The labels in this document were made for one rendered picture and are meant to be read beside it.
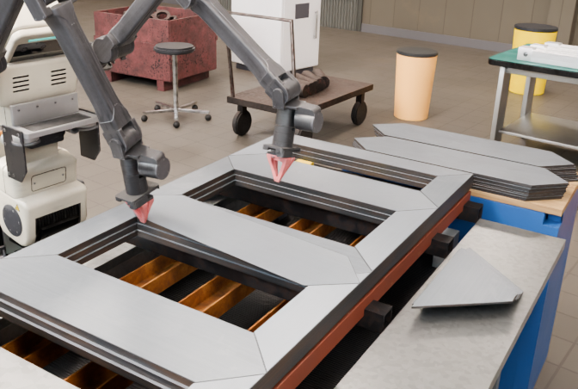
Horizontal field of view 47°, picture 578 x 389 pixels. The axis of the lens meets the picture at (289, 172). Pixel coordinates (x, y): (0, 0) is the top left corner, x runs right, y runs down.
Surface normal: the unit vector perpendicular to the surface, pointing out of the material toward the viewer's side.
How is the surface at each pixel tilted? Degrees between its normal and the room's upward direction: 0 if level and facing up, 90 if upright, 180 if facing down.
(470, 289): 0
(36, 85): 98
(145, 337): 0
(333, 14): 90
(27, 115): 90
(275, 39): 90
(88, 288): 0
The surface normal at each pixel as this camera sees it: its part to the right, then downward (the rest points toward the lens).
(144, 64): -0.48, 0.30
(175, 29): 0.87, 0.20
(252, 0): -0.69, 0.24
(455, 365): 0.04, -0.93
